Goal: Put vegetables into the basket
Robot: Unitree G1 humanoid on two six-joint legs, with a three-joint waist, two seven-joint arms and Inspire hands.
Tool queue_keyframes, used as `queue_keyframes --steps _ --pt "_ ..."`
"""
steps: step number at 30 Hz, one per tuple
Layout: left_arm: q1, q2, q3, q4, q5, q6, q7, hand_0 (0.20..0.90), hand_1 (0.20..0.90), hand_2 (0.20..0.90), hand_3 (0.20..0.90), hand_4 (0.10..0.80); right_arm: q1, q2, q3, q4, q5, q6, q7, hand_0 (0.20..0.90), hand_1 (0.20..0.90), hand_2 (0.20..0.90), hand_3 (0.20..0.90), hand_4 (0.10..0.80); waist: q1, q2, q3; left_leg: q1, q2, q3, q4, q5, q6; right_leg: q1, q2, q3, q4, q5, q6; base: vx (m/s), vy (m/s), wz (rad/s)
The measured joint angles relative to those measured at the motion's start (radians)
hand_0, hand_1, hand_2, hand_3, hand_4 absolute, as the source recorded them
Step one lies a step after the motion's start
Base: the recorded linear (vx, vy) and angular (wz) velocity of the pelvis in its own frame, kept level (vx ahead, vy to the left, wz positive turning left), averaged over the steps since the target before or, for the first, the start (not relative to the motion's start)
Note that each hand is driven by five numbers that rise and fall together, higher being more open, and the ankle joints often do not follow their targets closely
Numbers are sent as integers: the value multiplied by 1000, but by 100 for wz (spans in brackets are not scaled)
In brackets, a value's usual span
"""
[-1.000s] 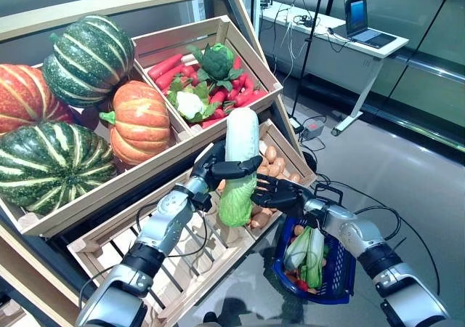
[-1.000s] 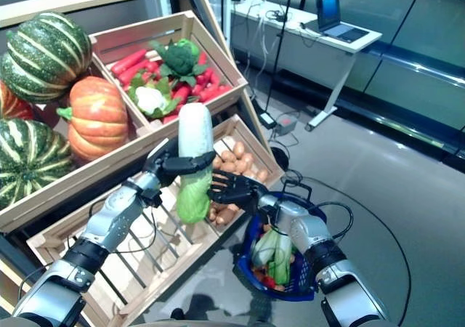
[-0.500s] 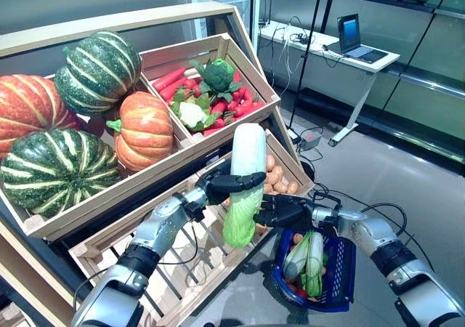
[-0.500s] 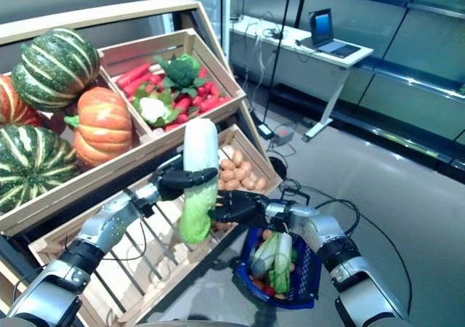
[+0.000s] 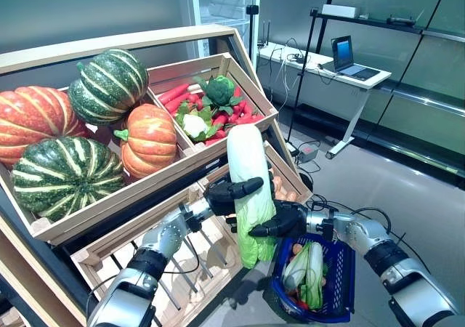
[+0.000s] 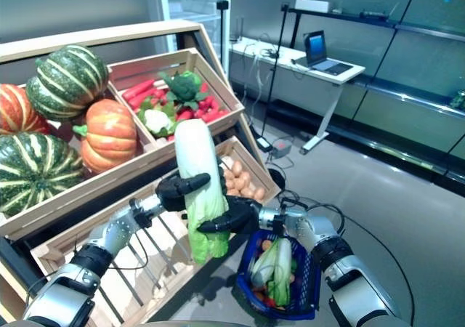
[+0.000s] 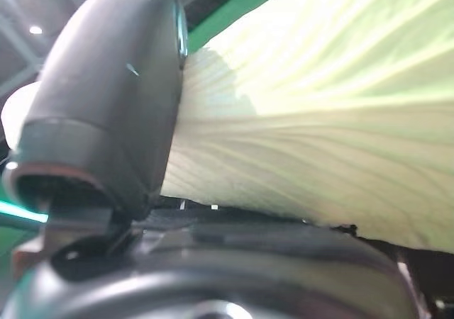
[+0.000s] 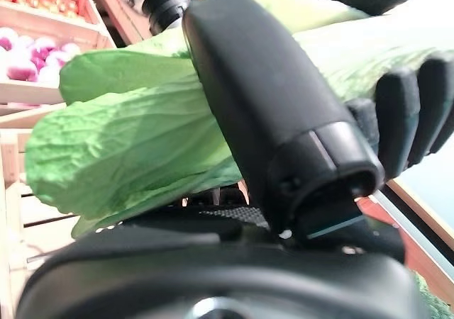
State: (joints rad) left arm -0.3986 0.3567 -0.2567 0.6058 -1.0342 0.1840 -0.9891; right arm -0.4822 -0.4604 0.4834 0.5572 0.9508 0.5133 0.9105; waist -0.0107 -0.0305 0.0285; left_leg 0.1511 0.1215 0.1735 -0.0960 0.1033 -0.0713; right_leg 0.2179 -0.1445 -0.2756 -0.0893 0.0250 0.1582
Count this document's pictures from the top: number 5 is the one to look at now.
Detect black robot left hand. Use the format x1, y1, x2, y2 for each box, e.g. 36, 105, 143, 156
203, 177, 264, 233

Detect blue plastic shopping basket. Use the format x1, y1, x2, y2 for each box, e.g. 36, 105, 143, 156
270, 232, 357, 324

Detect small orange ribbed pumpkin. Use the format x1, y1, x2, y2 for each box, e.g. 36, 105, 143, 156
113, 103, 178, 181

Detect green striped pumpkin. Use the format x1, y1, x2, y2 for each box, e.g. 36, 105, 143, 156
10, 137, 126, 222
68, 48, 149, 126

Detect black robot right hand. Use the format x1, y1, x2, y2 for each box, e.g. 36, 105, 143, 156
248, 198, 310, 239

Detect black glass shelf unit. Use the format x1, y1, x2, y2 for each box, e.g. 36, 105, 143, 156
310, 0, 465, 182

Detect wooden display shelf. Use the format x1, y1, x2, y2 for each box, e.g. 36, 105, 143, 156
0, 25, 313, 327

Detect black router with antennas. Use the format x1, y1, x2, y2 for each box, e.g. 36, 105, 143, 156
258, 20, 272, 48

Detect black tripod stand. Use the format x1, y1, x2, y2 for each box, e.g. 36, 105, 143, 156
246, 4, 259, 70
286, 9, 320, 153

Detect grey power box red button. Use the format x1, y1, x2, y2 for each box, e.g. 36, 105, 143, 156
297, 143, 320, 161

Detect dark tool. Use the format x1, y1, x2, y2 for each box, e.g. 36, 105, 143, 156
387, 14, 415, 25

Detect green broccoli head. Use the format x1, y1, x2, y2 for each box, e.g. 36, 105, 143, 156
194, 74, 243, 116

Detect white box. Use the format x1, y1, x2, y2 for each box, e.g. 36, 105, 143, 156
321, 4, 359, 18

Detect white desk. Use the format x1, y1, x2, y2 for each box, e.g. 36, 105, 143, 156
256, 41, 392, 160

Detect large orange ribbed pumpkin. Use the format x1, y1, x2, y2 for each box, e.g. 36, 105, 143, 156
0, 86, 92, 168

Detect light wooden slatted crate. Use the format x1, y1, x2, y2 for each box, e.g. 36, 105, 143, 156
198, 140, 314, 206
70, 181, 255, 315
147, 52, 280, 157
0, 86, 233, 246

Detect glass door display fridge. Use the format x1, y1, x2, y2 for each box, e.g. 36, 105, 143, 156
187, 0, 262, 59

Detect white cauliflower green leaves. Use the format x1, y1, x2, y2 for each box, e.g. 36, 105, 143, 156
175, 101, 219, 145

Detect black cable bundle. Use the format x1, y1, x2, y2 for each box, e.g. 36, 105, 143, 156
268, 38, 328, 84

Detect open grey laptop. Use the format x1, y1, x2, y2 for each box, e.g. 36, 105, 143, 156
330, 35, 381, 80

